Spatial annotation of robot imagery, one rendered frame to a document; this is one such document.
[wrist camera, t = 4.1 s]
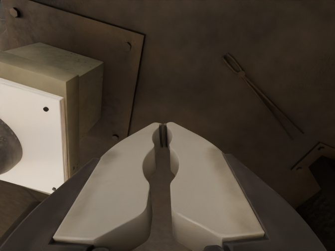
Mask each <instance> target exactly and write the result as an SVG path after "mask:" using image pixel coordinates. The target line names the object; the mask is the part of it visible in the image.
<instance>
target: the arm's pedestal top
mask: <svg viewBox="0 0 335 251"><path fill-rule="evenodd" d="M0 78H3V79H6V80H9V81H12V82H15V83H19V84H22V85H25V86H28V87H32V88H35V89H38V90H41V91H44V92H48V93H51V94H54V95H57V96H60V97H63V98H64V113H65V132H66V151H67V170H68V179H69V178H70V177H71V176H73V175H74V174H75V173H76V172H77V171H78V170H79V75H78V74H75V73H72V72H69V71H66V70H63V69H59V68H56V67H53V66H50V65H46V64H43V63H40V62H37V61H33V60H30V59H27V58H24V57H20V56H17V55H14V54H11V53H7V52H4V51H1V50H0ZM21 186H22V185H21ZM23 187H25V186H23ZM26 188H29V187H26ZM29 189H32V190H35V191H39V192H42V193H45V194H48V195H50V194H51V193H47V192H44V191H40V190H36V189H33V188H29Z"/></svg>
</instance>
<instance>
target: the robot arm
mask: <svg viewBox="0 0 335 251"><path fill-rule="evenodd" d="M164 136H165V146H166V147H168V149H169V150H170V169H171V171H172V173H173V174H174V175H175V178H174V179H173V181H172V182H171V184H170V198H171V217H172V233H173V237H174V238H175V240H176V241H177V242H179V243H180V244H182V245H184V246H185V247H187V248H189V249H190V250H192V251H327V250H326V248H325V247H324V246H323V244H322V243H321V241H320V240H319V238H318V237H317V236H316V234H315V233H314V232H313V230H312V229H311V228H310V227H309V225H308V224H307V223H306V222H305V221H304V219H303V218H302V217H301V216H300V215H299V214H298V213H297V212H296V210H295V209H294V208H293V207H292V206H291V205H290V204H289V203H288V202H287V201H286V200H285V199H283V198H282V197H281V196H280V195H279V194H278V193H277V192H276V191H274V190H273V189H272V188H271V187H270V186H268V185H267V184H266V183H265V182H264V181H263V180H261V179H260V178H259V177H258V176H257V175H256V174H254V173H253V172H252V171H251V170H250V169H248V168H247V167H246V166H245V165H244V164H243V163H241V162H240V161H239V160H238V159H237V158H235V157H234V156H233V155H232V154H224V153H223V152H222V151H221V150H220V149H218V148H217V147H216V146H215V145H213V144H212V143H211V142H209V141H207V140H206V139H204V138H202V137H201V136H199V135H197V134H195V133H193V132H191V131H189V130H187V129H185V128H183V127H181V126H179V125H177V124H175V123H173V122H169V123H167V124H161V123H152V124H150V125H149V126H147V127H145V128H143V129H141V130H140V131H138V132H136V133H134V134H132V135H131V136H129V137H127V138H125V139H124V140H122V141H120V142H119V143H117V144H116V145H114V146H113V147H112V148H111V149H109V150H108V151H107V152H106V153H105V154H104V155H103V156H101V157H100V158H92V159H91V160H90V161H89V162H88V163H87V164H85V165H84V166H83V167H82V168H81V169H80V170H78V171H77V172H76V173H75V174H74V175H73V176H71V177H70V178H69V179H68V180H67V181H65V182H64V183H63V184H62V185H61V186H60V187H58V188H57V189H56V190H55V191H54V192H53V193H51V194H50V195H49V196H48V197H47V198H46V199H44V200H43V201H42V202H41V203H40V204H39V205H38V206H37V207H36V208H35V209H34V210H32V211H31V212H30V213H29V214H28V215H27V216H26V218H25V219H24V220H23V221H22V222H21V223H20V224H19V225H18V226H17V227H16V228H15V230H14V231H13V232H12V233H11V234H10V235H9V237H8V238H7V239H6V240H5V242H4V243H3V244H2V246H1V247H0V251H132V250H134V249H135V248H137V247H139V246H140V245H142V244H143V243H145V242H146V241H147V240H148V238H149V236H150V233H151V225H152V216H153V210H152V202H151V193H150V185H149V182H148V181H149V179H150V178H151V176H152V175H153V174H154V173H155V172H156V157H155V155H156V153H157V152H158V151H159V150H160V148H163V144H164ZM21 158H22V147H21V144H20V141H19V139H18V138H17V136H16V134H15V133H14V132H13V130H12V129H11V128H10V127H9V126H8V125H7V124H6V123H5V122H4V121H3V120H1V119H0V175H1V174H4V173H6V172H8V171H10V170H11V169H12V168H13V167H14V166H16V165H17V164H18V163H19V162H20V160H21Z"/></svg>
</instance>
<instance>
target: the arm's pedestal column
mask: <svg viewBox="0 0 335 251"><path fill-rule="evenodd" d="M1 2H2V7H3V12H4V18H5V23H6V28H7V33H8V39H9V44H10V50H7V51H5V52H7V53H11V54H14V55H17V56H20V57H24V58H27V59H30V60H33V61H37V62H40V63H43V64H46V65H50V66H53V67H56V68H59V69H63V70H66V71H69V72H72V73H75V74H78V75H79V140H80V139H81V138H82V137H83V136H88V137H91V138H95V139H98V140H101V141H104V142H107V143H111V144H114V145H116V144H117V143H119V142H120V141H122V140H124V139H125V138H127V137H128V136H129V131H130V125H131V120H132V114H133V108H134V102H135V96H136V91H137V85H138V79H139V73H140V67H141V61H142V56H143V50H144V44H145V38H146V34H144V33H140V32H137V31H134V30H130V29H127V28H124V27H121V26H117V25H114V24H111V23H107V22H104V21H101V20H98V19H94V18H91V17H88V16H84V15H81V14H78V13H75V12H71V11H68V10H65V9H61V8H58V7H55V6H52V5H48V4H45V3H42V2H38V1H35V0H1Z"/></svg>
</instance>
